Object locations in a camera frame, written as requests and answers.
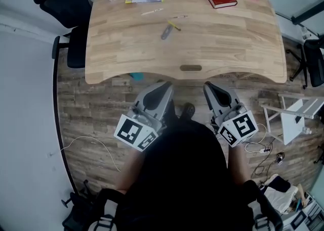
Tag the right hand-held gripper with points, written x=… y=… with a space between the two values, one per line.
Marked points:
x=238 y=127

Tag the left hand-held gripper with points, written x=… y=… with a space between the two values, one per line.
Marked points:
x=136 y=131

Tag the yellow pencil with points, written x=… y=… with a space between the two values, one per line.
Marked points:
x=174 y=25

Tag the thin silver pen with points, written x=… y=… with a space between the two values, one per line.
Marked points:
x=180 y=16

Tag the white pen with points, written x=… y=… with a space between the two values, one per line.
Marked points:
x=152 y=12

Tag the person's left forearm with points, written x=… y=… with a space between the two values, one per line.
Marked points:
x=130 y=169

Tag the person's right forearm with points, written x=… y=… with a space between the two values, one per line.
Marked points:
x=239 y=166

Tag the teal object under desk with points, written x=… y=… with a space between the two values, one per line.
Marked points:
x=136 y=76

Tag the light wooden desk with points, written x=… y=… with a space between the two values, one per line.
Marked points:
x=202 y=47

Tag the person's black shoe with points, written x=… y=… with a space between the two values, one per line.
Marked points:
x=187 y=110

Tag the white step stool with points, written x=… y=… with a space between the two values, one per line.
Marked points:
x=291 y=121

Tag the person's black clothing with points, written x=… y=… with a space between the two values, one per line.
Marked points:
x=182 y=174

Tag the small device on floor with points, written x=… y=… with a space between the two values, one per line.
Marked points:
x=280 y=159

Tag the black office chair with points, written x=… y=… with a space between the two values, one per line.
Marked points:
x=315 y=60
x=65 y=4

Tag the black and white bag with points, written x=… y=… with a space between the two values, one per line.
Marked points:
x=279 y=192

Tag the black metal beam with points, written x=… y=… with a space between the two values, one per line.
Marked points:
x=307 y=12

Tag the grey storage shelf with items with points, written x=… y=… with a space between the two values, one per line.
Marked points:
x=307 y=212

